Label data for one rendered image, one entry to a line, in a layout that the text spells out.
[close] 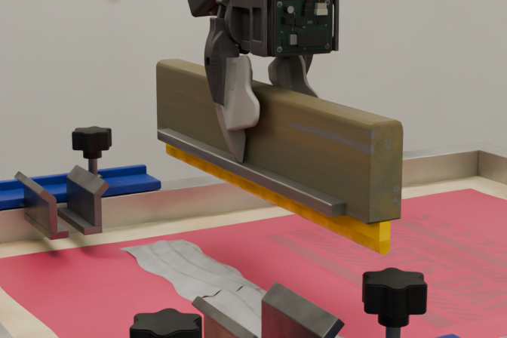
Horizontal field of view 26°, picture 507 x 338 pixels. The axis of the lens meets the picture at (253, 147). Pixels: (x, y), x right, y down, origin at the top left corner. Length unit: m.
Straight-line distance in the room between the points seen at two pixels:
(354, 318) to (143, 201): 0.36
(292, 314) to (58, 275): 0.35
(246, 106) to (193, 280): 0.19
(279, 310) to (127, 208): 0.46
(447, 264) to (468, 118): 2.66
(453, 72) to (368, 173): 2.88
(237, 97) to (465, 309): 0.27
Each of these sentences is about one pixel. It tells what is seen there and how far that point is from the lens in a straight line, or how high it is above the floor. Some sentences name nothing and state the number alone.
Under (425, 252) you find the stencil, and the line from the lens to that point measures 1.12.
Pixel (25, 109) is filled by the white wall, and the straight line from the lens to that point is 2.99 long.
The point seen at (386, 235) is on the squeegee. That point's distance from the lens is 0.81.
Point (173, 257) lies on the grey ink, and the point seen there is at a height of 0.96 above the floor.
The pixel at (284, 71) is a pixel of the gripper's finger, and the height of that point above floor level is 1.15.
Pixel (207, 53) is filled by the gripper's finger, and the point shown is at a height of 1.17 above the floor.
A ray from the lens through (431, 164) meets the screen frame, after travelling 1.40.
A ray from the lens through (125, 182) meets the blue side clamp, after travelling 1.21.
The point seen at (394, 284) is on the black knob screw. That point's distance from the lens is 0.70.
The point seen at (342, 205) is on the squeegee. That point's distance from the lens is 0.82.
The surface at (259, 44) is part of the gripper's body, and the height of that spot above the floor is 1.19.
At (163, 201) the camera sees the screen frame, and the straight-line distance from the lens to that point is 1.22.
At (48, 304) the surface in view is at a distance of 0.98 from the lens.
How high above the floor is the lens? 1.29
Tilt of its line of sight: 12 degrees down
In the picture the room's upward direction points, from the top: straight up
